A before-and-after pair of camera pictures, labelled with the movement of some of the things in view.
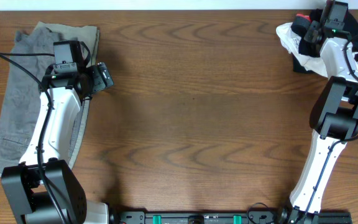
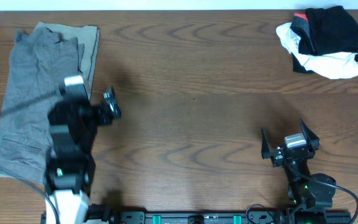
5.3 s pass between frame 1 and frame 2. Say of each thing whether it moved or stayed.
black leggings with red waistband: stayed
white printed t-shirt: stayed
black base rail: stayed
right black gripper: moved
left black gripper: moved
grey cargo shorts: stayed
